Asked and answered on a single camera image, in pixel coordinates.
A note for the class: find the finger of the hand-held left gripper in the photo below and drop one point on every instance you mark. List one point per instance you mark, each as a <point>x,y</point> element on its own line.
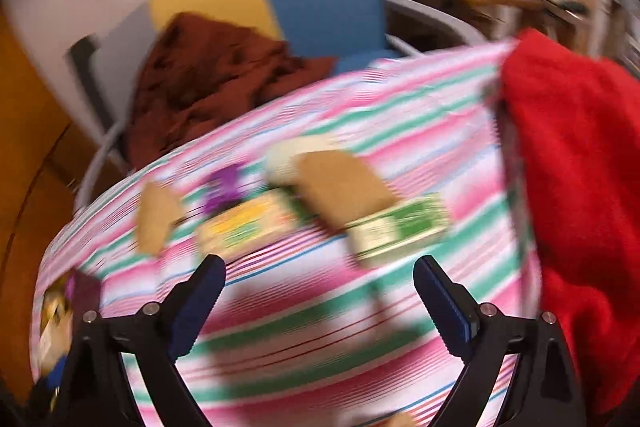
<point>54,374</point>

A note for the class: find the maroon puffer jacket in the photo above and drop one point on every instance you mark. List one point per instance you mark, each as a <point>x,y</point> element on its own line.
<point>210,72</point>

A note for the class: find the red cloth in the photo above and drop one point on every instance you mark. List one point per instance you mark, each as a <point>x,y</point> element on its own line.
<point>575,167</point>

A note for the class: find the pink green striped tablecloth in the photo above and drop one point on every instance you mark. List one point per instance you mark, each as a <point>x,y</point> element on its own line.
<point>300,347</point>

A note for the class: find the purple snack packet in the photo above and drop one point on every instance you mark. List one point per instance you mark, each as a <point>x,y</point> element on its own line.
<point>225,189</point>
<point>82,292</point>

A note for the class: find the green-banded snack packet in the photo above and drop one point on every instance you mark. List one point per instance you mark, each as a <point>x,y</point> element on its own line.
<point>245,227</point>

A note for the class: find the white wrapped round snack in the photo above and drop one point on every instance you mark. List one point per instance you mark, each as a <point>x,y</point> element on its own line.
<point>287,157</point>

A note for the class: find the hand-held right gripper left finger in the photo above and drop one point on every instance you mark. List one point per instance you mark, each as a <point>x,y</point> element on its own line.
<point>195,307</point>

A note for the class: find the wooden wardrobe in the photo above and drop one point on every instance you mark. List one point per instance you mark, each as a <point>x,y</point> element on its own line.
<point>30,132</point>

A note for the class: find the large yellow sponge block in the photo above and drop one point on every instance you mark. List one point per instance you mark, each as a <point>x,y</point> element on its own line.
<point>340,192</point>

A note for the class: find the small labelled box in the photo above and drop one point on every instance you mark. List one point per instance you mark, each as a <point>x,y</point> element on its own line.
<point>400,232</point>

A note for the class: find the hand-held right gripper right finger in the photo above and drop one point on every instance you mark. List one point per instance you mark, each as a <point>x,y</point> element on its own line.
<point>450,307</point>

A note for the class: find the gold metal tin container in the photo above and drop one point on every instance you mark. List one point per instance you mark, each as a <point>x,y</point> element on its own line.
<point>50,332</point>

